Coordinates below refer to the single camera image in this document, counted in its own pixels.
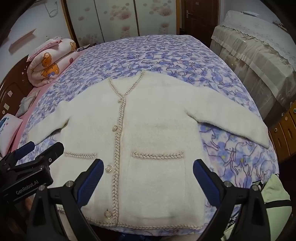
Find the grey cloth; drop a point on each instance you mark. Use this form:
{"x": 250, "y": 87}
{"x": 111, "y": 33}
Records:
{"x": 26, "y": 103}

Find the white pillow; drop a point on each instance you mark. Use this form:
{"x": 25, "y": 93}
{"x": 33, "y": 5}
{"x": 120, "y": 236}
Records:
{"x": 9, "y": 132}

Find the rolled bear print quilt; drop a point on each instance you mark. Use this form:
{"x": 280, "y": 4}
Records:
{"x": 57, "y": 53}

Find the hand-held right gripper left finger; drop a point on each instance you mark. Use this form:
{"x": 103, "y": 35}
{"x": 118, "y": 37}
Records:
{"x": 91, "y": 183}

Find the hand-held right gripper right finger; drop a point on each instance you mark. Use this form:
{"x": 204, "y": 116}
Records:
{"x": 205, "y": 183}

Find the pink bed sheet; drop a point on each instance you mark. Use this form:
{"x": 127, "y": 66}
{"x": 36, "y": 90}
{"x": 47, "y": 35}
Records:
{"x": 27, "y": 122}

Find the pink wall shelf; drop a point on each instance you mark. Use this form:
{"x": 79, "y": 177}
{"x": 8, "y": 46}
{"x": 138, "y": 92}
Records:
{"x": 22, "y": 41}

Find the light green cloth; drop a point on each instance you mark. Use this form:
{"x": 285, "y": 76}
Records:
{"x": 275, "y": 192}

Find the white fuzzy cardigan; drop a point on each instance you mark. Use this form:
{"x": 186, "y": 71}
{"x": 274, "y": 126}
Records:
{"x": 150, "y": 120}

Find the wooden drawer cabinet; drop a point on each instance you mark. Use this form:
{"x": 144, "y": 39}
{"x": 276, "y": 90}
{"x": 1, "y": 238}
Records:
{"x": 285, "y": 134}

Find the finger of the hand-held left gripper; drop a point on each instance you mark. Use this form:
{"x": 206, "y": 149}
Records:
{"x": 50, "y": 153}
{"x": 25, "y": 148}

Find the brown wooden door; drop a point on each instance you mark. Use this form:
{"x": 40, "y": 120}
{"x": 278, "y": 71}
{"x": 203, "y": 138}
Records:
{"x": 201, "y": 20}

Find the wooden headboard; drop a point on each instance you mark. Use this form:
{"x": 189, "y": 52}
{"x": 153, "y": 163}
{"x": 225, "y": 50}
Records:
{"x": 11, "y": 90}

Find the lace-covered beige furniture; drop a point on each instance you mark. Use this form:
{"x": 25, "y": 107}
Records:
{"x": 254, "y": 53}

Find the small dark device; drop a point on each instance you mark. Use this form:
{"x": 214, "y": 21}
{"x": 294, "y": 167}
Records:
{"x": 83, "y": 48}

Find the floral door wardrobe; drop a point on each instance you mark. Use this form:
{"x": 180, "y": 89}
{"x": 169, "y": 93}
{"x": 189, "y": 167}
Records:
{"x": 115, "y": 18}

